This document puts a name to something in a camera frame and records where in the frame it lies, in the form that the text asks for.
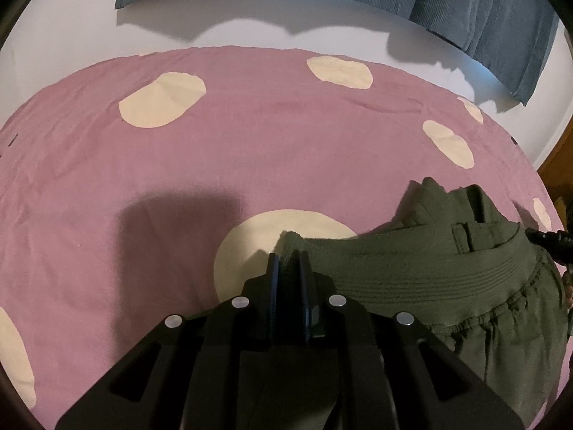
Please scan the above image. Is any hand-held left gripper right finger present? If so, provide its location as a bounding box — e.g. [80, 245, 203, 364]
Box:
[298, 251, 512, 430]

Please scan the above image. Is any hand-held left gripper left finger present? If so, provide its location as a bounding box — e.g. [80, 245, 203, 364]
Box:
[54, 253, 284, 430]

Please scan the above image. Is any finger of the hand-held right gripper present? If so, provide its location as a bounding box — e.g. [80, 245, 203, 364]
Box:
[525, 228, 573, 261]

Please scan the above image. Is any olive green jacket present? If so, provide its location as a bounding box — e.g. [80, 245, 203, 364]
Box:
[235, 177, 573, 430]

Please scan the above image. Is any brown wooden furniture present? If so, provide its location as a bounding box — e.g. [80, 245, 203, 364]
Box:
[536, 115, 573, 234]

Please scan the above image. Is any pink bedsheet with cream dots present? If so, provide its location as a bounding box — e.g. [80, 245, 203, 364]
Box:
[0, 45, 569, 430]

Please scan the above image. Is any pleated blue hanging curtain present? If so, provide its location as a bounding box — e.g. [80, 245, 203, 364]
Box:
[409, 0, 561, 106]

